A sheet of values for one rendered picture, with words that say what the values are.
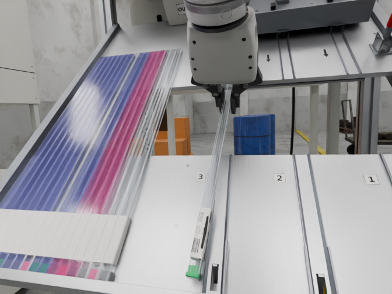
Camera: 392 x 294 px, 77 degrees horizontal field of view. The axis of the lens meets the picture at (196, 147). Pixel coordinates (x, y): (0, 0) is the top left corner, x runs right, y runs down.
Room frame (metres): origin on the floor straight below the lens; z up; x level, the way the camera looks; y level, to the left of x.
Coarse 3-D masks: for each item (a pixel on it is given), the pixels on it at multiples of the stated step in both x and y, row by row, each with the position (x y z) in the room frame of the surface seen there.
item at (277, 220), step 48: (144, 192) 0.35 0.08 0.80; (192, 192) 0.34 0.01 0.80; (240, 192) 0.32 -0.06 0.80; (288, 192) 0.31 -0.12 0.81; (336, 192) 0.30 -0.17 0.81; (384, 192) 0.28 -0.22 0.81; (144, 240) 0.30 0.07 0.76; (192, 240) 0.28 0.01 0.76; (240, 240) 0.27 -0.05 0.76; (288, 240) 0.26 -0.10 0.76; (336, 240) 0.26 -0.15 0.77; (384, 240) 0.25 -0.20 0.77; (192, 288) 0.25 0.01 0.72; (240, 288) 0.24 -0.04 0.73; (288, 288) 0.23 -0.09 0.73; (336, 288) 0.22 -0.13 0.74; (384, 288) 0.22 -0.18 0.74
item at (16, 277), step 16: (0, 272) 0.28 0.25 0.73; (16, 272) 0.27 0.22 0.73; (32, 272) 0.27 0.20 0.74; (32, 288) 0.31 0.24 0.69; (48, 288) 0.28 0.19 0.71; (64, 288) 0.26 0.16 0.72; (80, 288) 0.25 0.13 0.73; (96, 288) 0.24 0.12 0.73; (112, 288) 0.24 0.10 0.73; (128, 288) 0.24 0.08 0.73; (144, 288) 0.24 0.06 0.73; (160, 288) 0.23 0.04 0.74
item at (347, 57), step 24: (144, 24) 0.80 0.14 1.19; (168, 24) 0.76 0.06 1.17; (360, 24) 0.56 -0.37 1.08; (120, 48) 0.71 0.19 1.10; (144, 48) 0.68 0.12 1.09; (168, 48) 0.66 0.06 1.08; (264, 48) 0.57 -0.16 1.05; (288, 48) 0.55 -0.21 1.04; (312, 48) 0.53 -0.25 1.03; (336, 48) 0.52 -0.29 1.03; (360, 48) 0.50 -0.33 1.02; (264, 72) 0.51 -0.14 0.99; (288, 72) 0.49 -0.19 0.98; (312, 72) 0.48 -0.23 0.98; (336, 72) 0.46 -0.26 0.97; (360, 72) 0.45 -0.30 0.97; (384, 72) 0.44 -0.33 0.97
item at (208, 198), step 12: (228, 84) 0.47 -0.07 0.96; (228, 96) 0.45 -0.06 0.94; (228, 108) 0.42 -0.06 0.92; (228, 120) 0.42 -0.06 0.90; (216, 132) 0.39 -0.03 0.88; (216, 144) 0.37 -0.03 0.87; (216, 156) 0.35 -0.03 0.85; (216, 168) 0.34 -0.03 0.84; (216, 180) 0.32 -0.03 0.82; (204, 192) 0.31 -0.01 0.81; (204, 204) 0.30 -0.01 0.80; (192, 264) 0.25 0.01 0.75
